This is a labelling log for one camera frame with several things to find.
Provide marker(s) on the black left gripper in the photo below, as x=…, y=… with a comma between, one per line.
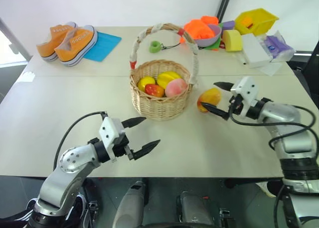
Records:
x=122, y=148

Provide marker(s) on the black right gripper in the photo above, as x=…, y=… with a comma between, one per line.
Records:
x=236, y=106

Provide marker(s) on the yellow red toy mango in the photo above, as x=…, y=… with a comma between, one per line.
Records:
x=210, y=96

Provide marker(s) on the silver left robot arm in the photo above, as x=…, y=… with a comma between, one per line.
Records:
x=72, y=160

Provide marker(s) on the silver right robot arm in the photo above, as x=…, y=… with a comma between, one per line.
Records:
x=281, y=113

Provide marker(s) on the pink toy peach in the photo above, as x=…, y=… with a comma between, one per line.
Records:
x=175, y=88

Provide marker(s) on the red-yellow apple toy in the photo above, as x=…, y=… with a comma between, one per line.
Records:
x=154, y=90

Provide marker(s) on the green flat pad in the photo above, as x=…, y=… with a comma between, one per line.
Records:
x=213, y=45

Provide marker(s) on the yellow toy lemon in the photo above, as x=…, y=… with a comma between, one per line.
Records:
x=145, y=83

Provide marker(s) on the yellow toy starfruit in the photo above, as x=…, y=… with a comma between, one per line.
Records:
x=168, y=78

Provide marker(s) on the white cardboard box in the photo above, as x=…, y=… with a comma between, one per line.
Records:
x=254, y=50

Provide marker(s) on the yellow round sponge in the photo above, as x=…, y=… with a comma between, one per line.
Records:
x=233, y=40

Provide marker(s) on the purple bowl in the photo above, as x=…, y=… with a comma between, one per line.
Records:
x=214, y=34

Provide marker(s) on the orange crumpled cloth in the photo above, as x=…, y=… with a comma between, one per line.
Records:
x=199, y=29

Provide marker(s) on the grey rounded robot leg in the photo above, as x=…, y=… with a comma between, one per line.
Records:
x=129, y=208

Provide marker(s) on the purple sponge block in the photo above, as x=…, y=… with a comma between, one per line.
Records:
x=228, y=25

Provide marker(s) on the purple tissue pack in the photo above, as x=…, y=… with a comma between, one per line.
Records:
x=279, y=46

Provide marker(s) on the yellow plastic bin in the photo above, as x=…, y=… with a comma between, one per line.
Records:
x=261, y=20

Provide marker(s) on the dark rounded robot leg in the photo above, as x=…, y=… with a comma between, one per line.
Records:
x=194, y=210

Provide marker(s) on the black pole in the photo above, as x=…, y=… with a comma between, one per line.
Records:
x=223, y=4

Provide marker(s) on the blue cloth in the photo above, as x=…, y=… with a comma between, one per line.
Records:
x=104, y=45

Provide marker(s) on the orange canvas shoe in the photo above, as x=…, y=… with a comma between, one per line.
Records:
x=74, y=47
x=48, y=42

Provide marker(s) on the black white-striped garment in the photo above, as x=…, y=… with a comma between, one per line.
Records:
x=17, y=219

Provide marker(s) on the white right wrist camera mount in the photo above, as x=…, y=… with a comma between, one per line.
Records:
x=245, y=87

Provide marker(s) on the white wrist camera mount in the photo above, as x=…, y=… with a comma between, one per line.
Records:
x=111, y=128
x=245, y=87

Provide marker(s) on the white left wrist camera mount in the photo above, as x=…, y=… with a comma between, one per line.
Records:
x=111, y=128

